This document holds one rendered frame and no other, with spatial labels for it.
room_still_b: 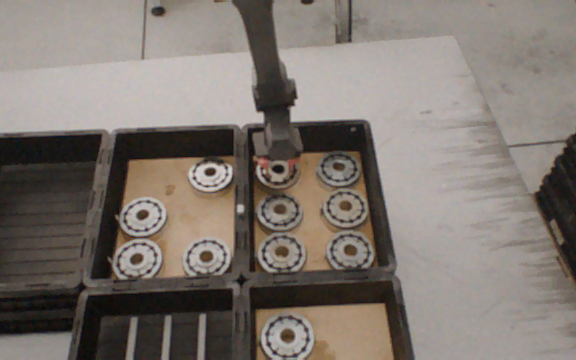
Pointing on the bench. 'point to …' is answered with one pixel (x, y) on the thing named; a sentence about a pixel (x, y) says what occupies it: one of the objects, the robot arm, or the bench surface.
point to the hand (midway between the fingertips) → (278, 167)
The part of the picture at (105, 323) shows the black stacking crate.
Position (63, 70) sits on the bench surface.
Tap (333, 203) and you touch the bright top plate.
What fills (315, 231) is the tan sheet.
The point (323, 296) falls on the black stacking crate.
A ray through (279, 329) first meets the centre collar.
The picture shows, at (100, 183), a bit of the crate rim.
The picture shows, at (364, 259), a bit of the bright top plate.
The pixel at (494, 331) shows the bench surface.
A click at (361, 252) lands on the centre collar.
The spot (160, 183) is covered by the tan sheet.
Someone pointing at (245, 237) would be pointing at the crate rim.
